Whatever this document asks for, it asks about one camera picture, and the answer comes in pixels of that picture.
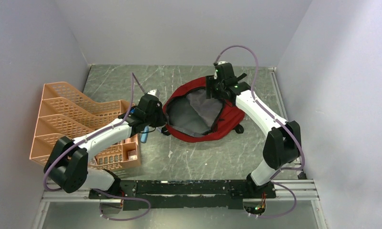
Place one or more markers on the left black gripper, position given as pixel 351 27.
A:
pixel 162 120

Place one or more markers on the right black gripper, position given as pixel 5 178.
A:
pixel 211 80

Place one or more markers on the red student backpack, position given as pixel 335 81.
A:
pixel 192 117

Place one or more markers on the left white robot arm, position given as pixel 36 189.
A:
pixel 68 162

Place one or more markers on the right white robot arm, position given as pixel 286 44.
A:
pixel 283 143

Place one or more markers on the blue utility knife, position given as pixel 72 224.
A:
pixel 144 135

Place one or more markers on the small pink box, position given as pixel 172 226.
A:
pixel 132 155

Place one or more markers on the orange plastic file organizer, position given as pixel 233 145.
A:
pixel 65 111

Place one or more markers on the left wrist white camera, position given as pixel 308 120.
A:
pixel 154 92

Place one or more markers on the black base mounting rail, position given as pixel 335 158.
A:
pixel 192 193

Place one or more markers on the aluminium frame rail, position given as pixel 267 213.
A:
pixel 286 190

